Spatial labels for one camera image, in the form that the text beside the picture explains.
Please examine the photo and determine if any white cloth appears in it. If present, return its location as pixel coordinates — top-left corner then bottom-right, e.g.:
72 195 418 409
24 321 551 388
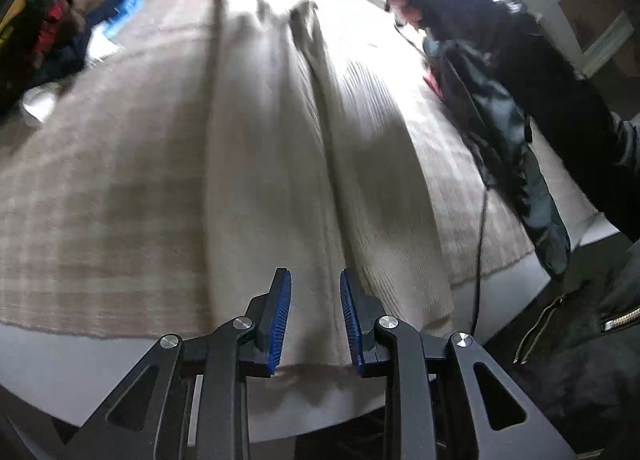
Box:
86 24 127 62
20 82 62 129

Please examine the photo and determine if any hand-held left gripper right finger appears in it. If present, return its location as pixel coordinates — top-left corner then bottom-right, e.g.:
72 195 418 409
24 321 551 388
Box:
340 268 576 460

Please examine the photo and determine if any pile of dark clothes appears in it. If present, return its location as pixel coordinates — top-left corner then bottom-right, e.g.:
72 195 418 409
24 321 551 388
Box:
0 0 117 108

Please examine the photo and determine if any small red cloth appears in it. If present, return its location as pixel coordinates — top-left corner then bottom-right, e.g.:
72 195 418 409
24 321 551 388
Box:
424 67 447 101

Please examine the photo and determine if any person's right hand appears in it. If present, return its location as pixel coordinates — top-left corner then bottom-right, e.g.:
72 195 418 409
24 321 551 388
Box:
385 0 430 33

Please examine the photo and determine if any beige plaid blanket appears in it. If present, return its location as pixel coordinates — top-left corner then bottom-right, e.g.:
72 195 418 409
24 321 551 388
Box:
0 0 601 341

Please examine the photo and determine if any black cable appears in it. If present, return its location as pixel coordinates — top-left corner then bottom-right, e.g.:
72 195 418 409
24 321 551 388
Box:
395 24 495 337

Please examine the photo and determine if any white bed mattress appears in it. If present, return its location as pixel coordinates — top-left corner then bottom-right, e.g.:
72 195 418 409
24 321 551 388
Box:
0 220 623 446

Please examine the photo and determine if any blue cloth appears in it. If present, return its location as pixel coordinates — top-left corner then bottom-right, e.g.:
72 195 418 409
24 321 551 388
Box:
92 0 149 38

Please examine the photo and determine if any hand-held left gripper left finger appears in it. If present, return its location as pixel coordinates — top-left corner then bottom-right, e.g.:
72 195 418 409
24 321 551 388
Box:
65 267 293 460

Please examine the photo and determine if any cream knit sweater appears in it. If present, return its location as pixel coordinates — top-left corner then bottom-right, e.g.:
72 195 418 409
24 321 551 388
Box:
202 0 456 371

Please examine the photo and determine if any dark jacket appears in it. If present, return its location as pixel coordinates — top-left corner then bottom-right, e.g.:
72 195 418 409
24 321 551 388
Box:
422 37 573 281

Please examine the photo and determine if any person's black zipper jacket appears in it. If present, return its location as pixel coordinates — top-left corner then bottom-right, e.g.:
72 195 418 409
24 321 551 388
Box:
480 235 640 460

